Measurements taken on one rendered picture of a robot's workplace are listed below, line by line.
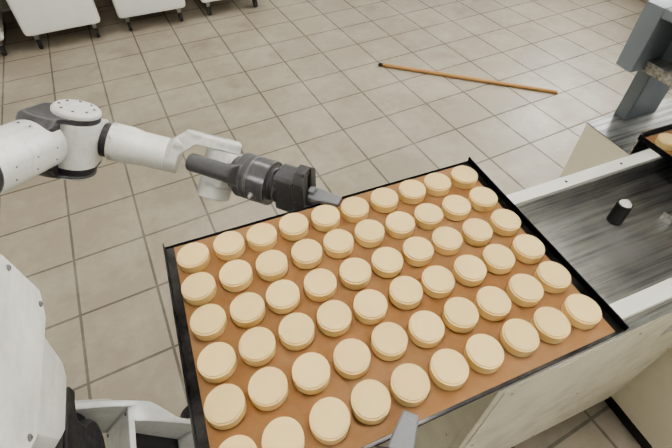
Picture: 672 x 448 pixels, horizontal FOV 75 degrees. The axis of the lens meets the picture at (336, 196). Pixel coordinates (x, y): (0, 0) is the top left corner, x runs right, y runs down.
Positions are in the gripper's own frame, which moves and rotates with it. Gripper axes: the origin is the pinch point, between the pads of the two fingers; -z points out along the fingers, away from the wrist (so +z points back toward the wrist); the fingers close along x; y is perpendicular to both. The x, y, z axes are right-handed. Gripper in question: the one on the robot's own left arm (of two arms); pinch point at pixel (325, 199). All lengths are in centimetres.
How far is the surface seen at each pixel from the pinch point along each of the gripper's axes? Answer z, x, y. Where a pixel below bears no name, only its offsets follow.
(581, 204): -49, -16, 36
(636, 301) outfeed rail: -57, -10, 7
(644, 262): -62, -16, 23
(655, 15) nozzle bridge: -52, 16, 69
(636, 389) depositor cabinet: -89, -78, 32
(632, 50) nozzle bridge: -51, 7, 69
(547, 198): -41, -12, 30
